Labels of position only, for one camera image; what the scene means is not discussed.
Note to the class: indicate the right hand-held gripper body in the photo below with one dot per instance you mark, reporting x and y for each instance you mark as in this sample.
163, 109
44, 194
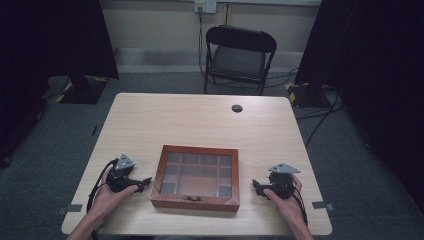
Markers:
281, 181

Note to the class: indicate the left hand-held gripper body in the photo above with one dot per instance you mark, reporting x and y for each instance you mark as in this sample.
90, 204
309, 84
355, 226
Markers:
120, 175

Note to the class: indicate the wooden box with glass lid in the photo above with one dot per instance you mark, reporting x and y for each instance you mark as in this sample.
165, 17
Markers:
196, 180

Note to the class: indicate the person's right hand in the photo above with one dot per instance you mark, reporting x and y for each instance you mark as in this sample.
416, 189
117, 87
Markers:
286, 208

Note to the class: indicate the person's left hand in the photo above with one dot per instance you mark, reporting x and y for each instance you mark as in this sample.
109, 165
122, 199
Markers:
106, 198

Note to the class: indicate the grey tape strip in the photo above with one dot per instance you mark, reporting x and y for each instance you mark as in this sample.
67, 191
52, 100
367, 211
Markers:
70, 209
322, 205

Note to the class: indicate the black stand base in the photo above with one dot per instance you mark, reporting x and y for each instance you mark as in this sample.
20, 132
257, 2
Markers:
83, 91
306, 95

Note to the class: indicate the black folding chair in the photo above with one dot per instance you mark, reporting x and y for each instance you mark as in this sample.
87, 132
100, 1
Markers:
238, 58

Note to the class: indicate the black curtain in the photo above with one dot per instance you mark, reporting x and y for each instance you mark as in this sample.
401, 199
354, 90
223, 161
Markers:
43, 50
376, 66

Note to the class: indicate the white wall socket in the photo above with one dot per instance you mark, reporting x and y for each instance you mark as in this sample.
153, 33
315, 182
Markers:
205, 6

